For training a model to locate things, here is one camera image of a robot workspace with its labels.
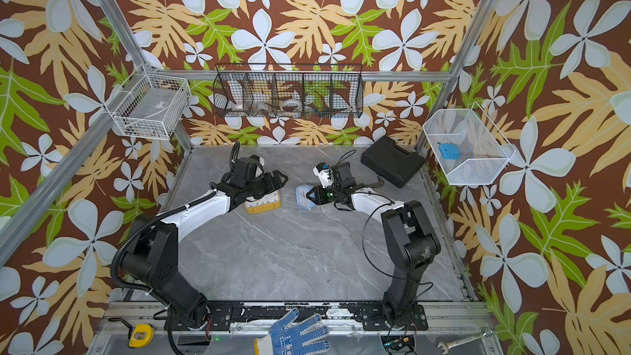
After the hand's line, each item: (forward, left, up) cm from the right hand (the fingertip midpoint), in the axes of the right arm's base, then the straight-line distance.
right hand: (309, 193), depth 93 cm
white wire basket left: (+20, +57, +26) cm, 66 cm away
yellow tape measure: (-45, +48, -6) cm, 66 cm away
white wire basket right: (+1, -56, +22) cm, 60 cm away
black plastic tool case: (+20, -37, -4) cm, 42 cm away
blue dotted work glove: (-46, +5, -8) cm, 47 cm away
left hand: (+3, +10, +6) cm, 12 cm away
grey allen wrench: (+11, -31, -9) cm, 34 cm away
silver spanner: (-47, -40, -8) cm, 62 cm away
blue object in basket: (+7, -49, +17) cm, 52 cm away
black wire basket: (+34, +8, +23) cm, 42 cm away
